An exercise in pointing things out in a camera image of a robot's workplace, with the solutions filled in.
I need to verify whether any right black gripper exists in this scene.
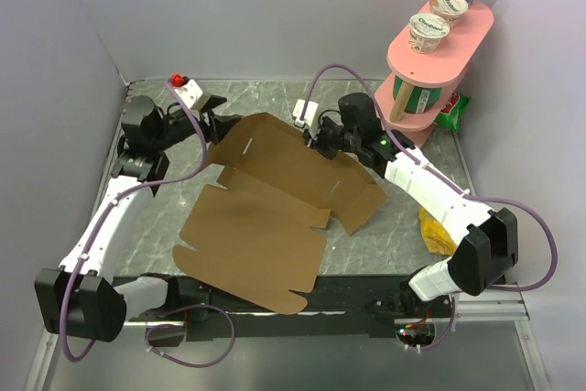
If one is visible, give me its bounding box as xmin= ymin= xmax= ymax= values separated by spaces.
xmin=302 ymin=115 xmax=360 ymax=161

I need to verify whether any brown cardboard box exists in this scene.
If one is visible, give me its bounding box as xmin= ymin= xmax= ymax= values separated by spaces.
xmin=172 ymin=113 xmax=386 ymax=314

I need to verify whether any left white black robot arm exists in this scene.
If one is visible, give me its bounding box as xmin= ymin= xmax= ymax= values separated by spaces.
xmin=35 ymin=95 xmax=240 ymax=342

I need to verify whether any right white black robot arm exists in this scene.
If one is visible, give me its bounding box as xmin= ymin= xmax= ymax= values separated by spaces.
xmin=292 ymin=92 xmax=518 ymax=317

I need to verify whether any green can on shelf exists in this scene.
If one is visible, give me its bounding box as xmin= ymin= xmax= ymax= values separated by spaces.
xmin=392 ymin=76 xmax=441 ymax=114

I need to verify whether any pink tiered wooden shelf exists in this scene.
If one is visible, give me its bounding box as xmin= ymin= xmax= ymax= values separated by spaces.
xmin=374 ymin=1 xmax=494 ymax=147

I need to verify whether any green chip bag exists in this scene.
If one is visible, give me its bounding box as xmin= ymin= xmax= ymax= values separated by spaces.
xmin=435 ymin=92 xmax=471 ymax=132

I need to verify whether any yellow chip bag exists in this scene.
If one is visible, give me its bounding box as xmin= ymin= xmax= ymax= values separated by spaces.
xmin=418 ymin=208 xmax=458 ymax=256

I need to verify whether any front Chobani yogurt cup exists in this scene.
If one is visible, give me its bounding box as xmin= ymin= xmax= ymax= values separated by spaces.
xmin=408 ymin=13 xmax=450 ymax=54

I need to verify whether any chobani yogurt cup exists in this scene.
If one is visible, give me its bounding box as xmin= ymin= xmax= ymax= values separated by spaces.
xmin=429 ymin=0 xmax=469 ymax=27
xmin=408 ymin=13 xmax=450 ymax=54

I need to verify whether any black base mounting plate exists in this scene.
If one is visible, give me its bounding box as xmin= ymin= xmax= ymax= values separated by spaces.
xmin=130 ymin=275 xmax=452 ymax=342

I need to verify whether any middle Chobani yogurt cup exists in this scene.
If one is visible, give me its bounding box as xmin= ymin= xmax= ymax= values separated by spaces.
xmin=429 ymin=0 xmax=469 ymax=27

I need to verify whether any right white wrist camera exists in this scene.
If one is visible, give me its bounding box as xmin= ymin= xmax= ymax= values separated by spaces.
xmin=292 ymin=99 xmax=320 ymax=130

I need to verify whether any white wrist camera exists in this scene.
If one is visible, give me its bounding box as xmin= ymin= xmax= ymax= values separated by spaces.
xmin=167 ymin=73 xmax=227 ymax=112
xmin=292 ymin=99 xmax=320 ymax=130

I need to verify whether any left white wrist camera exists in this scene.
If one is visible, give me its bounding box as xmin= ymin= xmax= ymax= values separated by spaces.
xmin=167 ymin=73 xmax=227 ymax=112

